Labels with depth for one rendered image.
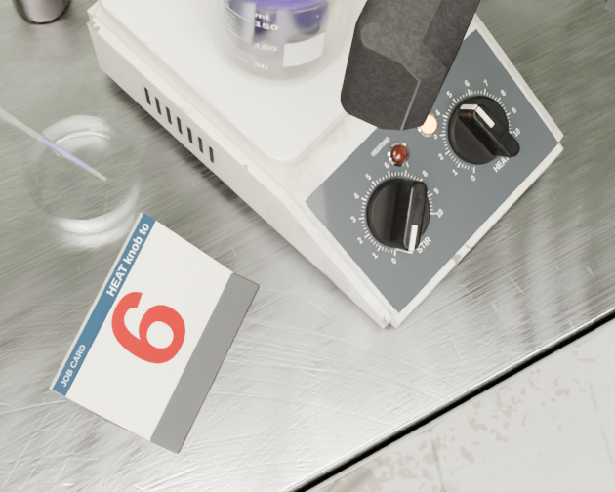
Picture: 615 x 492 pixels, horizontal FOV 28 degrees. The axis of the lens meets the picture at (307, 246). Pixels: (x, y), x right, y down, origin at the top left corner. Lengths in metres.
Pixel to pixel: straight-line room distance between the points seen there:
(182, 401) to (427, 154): 0.16
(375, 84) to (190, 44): 0.21
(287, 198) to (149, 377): 0.11
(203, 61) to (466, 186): 0.14
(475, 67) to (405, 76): 0.25
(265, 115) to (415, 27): 0.21
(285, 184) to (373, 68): 0.21
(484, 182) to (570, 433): 0.13
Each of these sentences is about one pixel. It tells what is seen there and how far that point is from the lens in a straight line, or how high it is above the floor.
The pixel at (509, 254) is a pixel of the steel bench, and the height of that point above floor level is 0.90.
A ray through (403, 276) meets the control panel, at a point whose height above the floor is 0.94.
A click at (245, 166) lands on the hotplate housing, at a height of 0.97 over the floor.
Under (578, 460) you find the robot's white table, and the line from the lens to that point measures 0.61.
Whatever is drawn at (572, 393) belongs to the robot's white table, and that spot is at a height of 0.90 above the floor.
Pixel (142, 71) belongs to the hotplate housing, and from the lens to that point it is 0.56.
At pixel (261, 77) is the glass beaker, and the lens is 0.53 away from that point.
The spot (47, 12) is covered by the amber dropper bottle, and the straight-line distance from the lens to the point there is 0.64.
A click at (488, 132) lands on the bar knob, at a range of 0.56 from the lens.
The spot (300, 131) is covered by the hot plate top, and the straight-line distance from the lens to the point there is 0.53.
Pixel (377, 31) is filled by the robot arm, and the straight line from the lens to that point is 0.32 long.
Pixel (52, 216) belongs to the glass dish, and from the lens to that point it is 0.59.
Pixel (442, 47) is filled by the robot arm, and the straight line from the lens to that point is 0.33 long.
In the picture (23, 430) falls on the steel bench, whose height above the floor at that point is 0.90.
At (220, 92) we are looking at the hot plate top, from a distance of 0.53.
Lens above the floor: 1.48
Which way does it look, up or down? 75 degrees down
